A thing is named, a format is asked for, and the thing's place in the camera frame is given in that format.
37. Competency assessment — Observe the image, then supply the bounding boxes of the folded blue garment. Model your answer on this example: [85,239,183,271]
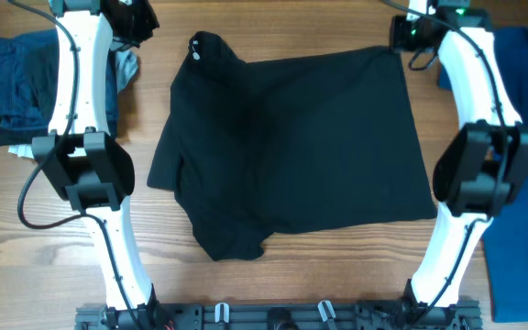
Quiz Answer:
[0,28,119,132]

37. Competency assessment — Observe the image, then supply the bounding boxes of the blue shirt on right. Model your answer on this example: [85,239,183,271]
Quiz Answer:
[437,26,528,324]

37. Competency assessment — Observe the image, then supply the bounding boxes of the folded white garment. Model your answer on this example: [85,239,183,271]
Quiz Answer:
[7,49,140,160]

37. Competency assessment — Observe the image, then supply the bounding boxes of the folded black garment underneath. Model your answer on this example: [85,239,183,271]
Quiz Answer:
[0,115,51,147]

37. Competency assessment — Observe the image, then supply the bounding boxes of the black polo shirt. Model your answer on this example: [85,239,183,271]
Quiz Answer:
[147,31,436,261]

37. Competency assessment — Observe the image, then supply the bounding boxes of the folded black garment on top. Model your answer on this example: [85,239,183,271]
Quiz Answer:
[24,41,60,122]

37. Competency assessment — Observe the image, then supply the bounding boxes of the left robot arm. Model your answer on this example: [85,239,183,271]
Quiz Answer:
[31,1,168,329]

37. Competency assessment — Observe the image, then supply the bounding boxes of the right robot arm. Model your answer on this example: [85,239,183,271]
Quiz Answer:
[388,1,528,328]

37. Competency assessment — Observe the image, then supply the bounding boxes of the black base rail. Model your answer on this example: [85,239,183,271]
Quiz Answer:
[74,300,484,330]

